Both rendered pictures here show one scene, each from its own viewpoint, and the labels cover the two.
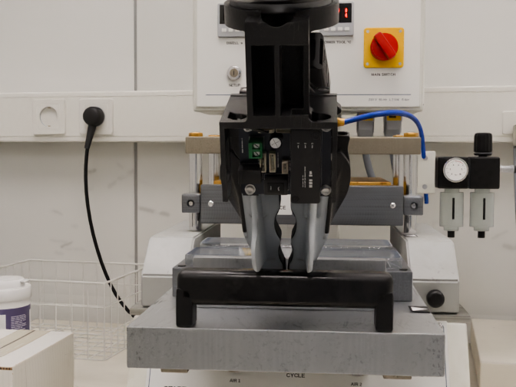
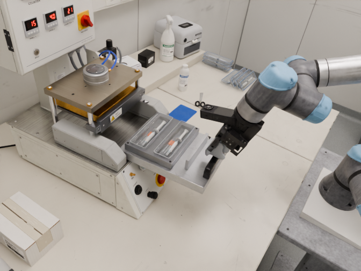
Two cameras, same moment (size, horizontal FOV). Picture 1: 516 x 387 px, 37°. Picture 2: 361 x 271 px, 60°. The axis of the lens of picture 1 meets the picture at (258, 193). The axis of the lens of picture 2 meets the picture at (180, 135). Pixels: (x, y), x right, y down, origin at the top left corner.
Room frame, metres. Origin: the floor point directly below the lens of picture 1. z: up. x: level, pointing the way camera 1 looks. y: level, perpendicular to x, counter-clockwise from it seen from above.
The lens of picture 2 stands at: (0.45, 0.68, 1.64)
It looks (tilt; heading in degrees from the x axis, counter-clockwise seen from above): 40 degrees down; 287
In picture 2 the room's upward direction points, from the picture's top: 8 degrees clockwise
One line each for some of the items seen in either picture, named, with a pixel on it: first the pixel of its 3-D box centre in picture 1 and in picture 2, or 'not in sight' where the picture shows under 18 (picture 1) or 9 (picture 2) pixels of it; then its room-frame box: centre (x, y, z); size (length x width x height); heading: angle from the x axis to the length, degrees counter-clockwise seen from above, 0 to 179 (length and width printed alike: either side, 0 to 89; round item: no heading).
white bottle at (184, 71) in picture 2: not in sight; (183, 77); (0.90, -0.71, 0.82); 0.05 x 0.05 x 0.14
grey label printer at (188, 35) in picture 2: not in sight; (178, 36); (1.08, -1.06, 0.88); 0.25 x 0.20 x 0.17; 161
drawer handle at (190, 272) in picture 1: (283, 298); (216, 158); (0.54, -0.02, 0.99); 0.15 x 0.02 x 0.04; 85
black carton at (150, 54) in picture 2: not in sight; (146, 58); (1.16, -0.78, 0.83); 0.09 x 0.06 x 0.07; 84
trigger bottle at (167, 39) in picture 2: not in sight; (167, 39); (1.08, -0.89, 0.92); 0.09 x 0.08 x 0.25; 127
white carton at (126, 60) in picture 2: not in sight; (117, 71); (1.21, -0.56, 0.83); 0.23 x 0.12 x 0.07; 70
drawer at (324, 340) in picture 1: (292, 290); (175, 146); (0.68, -0.03, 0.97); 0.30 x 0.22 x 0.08; 175
